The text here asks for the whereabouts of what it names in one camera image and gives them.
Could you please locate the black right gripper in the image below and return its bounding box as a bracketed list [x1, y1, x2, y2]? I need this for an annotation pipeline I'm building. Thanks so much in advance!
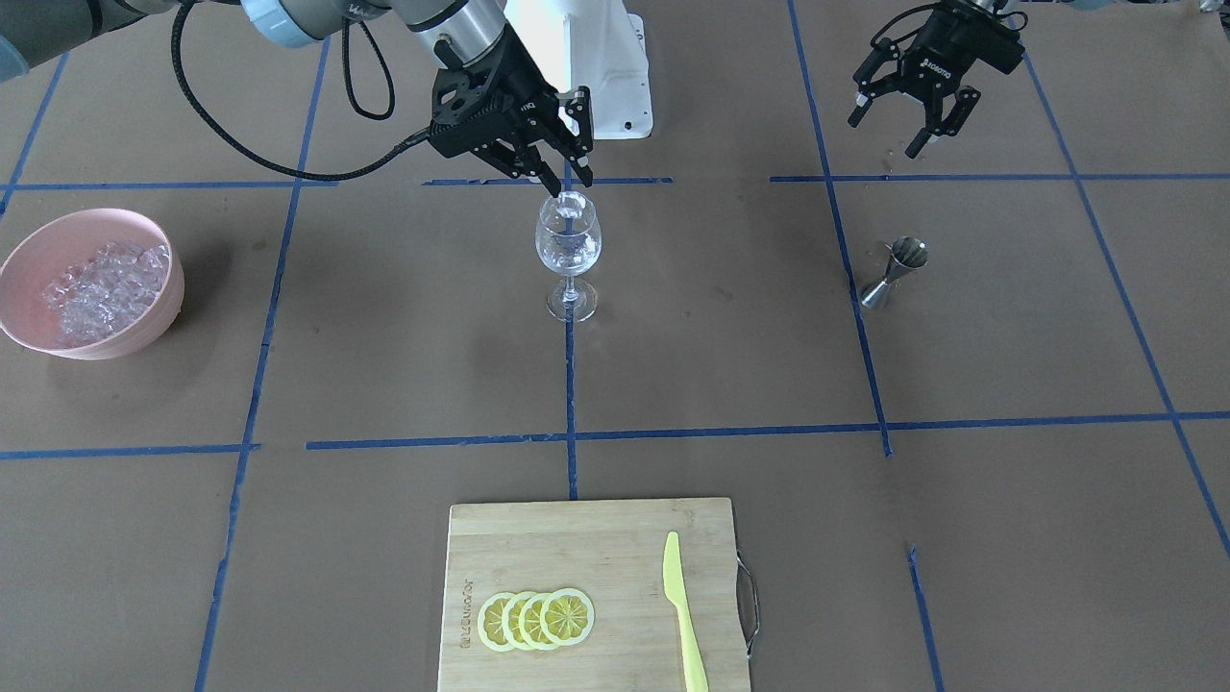
[428, 38, 597, 197]

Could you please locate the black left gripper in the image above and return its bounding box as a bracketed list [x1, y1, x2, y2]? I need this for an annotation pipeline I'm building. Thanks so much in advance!
[847, 1, 1025, 161]

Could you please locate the clear ice cube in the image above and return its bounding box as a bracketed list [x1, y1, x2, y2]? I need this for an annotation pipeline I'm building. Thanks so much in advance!
[554, 191, 590, 219]

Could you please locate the steel jigger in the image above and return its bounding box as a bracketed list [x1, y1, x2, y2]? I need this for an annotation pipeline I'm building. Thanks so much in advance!
[859, 235, 927, 309]

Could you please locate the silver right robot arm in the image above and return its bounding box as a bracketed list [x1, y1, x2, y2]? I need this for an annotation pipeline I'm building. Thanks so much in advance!
[1, 1, 594, 195]

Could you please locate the clear wine glass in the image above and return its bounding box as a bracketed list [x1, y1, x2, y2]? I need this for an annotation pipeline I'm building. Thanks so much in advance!
[535, 192, 603, 321]

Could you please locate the pile of clear ice cubes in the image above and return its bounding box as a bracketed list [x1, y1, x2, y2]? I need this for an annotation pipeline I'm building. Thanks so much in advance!
[42, 241, 170, 349]

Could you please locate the bamboo cutting board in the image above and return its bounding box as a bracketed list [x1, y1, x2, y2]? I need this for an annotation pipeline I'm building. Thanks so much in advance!
[435, 498, 752, 691]

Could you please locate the pink bowl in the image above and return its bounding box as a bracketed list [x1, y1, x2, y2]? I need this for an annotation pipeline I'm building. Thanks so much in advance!
[2, 209, 185, 360]

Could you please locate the yellow plastic knife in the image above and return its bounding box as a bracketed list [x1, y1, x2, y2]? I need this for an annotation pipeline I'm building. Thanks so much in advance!
[661, 531, 710, 691]

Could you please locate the white camera post with base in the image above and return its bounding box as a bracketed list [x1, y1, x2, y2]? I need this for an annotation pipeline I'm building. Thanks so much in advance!
[502, 0, 654, 141]

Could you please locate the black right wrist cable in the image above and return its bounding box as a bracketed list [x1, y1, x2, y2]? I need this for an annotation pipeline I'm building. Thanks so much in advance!
[171, 0, 433, 184]

